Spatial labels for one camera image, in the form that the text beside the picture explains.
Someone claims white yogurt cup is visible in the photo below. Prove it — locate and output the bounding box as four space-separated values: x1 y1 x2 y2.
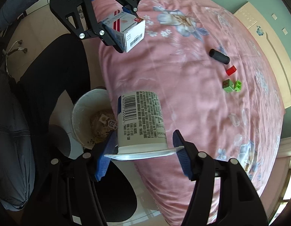
104 91 184 161

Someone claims bright green toy brick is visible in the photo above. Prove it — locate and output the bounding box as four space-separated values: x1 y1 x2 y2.
234 80 242 92

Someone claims white paper trash bucket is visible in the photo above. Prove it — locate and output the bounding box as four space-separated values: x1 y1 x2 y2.
71 89 118 150

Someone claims red block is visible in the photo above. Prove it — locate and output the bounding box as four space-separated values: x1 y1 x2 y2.
226 65 237 76

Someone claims black foam roller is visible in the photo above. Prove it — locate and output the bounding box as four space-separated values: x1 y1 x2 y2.
209 48 230 65

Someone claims cream bed headboard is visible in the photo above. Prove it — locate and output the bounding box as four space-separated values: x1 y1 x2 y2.
234 2 291 108

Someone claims dark green wooden cube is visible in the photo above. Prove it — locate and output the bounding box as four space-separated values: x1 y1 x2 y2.
222 79 234 93

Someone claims white red medicine box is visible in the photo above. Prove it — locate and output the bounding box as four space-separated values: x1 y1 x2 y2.
102 10 145 53

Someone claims pink floral bed sheet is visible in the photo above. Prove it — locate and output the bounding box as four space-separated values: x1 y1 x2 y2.
91 0 285 226

